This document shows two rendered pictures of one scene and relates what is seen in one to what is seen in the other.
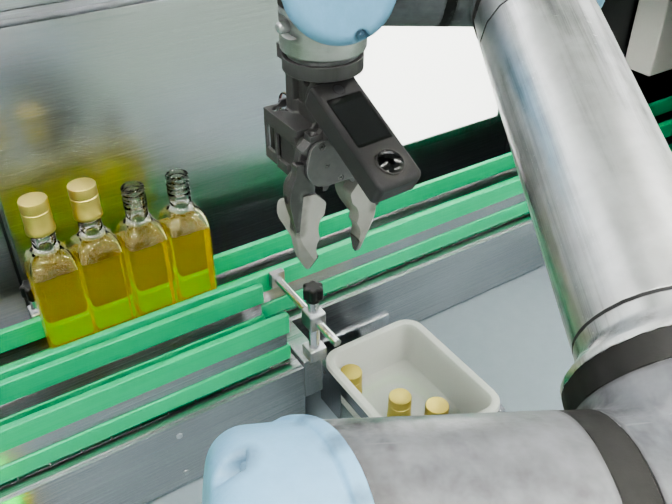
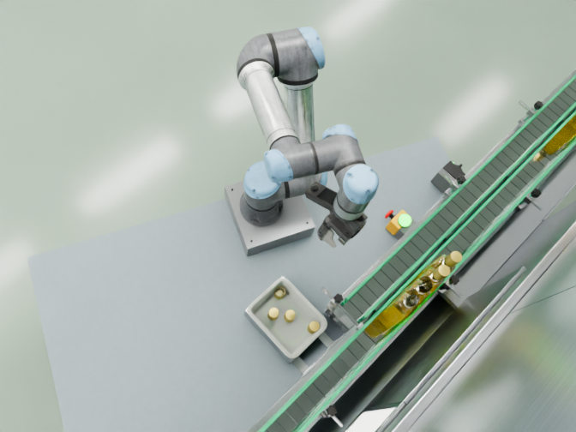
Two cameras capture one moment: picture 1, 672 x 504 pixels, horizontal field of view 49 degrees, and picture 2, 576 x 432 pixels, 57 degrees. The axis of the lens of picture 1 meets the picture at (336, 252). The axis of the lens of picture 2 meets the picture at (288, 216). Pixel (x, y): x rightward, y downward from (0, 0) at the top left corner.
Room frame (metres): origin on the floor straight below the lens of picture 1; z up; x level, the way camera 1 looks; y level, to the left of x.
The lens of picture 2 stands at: (1.06, -0.35, 2.54)
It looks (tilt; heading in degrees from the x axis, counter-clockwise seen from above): 67 degrees down; 154
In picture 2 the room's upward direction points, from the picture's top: 16 degrees clockwise
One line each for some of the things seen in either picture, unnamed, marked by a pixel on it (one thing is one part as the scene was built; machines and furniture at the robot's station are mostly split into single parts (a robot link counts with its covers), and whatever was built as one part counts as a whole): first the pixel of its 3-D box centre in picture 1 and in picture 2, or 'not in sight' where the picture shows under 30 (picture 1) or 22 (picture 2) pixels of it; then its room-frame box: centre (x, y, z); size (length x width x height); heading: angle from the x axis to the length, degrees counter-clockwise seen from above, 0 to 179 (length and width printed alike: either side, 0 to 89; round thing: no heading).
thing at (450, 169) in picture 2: not in sight; (447, 177); (0.34, 0.60, 0.79); 0.08 x 0.08 x 0.08; 33
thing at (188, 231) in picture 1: (190, 270); (397, 310); (0.82, 0.20, 0.99); 0.06 x 0.06 x 0.21; 32
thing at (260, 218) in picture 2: not in sight; (261, 200); (0.36, -0.12, 0.88); 0.15 x 0.15 x 0.10
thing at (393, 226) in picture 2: not in sight; (399, 225); (0.49, 0.37, 0.79); 0.07 x 0.07 x 0.07; 33
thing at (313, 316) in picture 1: (304, 312); (340, 308); (0.78, 0.04, 0.95); 0.17 x 0.03 x 0.12; 33
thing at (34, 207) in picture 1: (36, 214); (453, 259); (0.73, 0.35, 1.14); 0.04 x 0.04 x 0.04
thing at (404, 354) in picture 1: (408, 398); (286, 319); (0.76, -0.11, 0.80); 0.22 x 0.17 x 0.09; 33
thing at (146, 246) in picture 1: (150, 283); (410, 297); (0.79, 0.25, 0.99); 0.06 x 0.06 x 0.21; 34
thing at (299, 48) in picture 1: (319, 29); (351, 202); (0.62, 0.01, 1.40); 0.08 x 0.08 x 0.05
